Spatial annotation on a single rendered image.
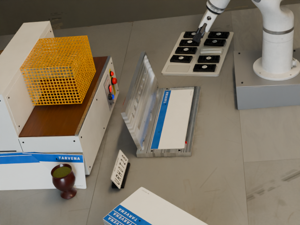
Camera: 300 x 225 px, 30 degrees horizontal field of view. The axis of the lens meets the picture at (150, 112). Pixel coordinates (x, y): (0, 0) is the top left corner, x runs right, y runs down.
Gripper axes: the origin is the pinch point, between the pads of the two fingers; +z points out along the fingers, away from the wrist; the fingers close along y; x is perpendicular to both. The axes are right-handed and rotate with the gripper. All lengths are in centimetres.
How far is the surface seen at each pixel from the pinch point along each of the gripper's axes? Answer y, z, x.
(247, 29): 32.6, 3.6, -21.2
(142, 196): -100, 2, -6
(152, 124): -52, 15, 0
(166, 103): -37.2, 14.3, -1.3
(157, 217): -108, -2, -12
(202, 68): -8.5, 9.3, -8.7
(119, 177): -85, 16, 3
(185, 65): -5.0, 15.0, -2.0
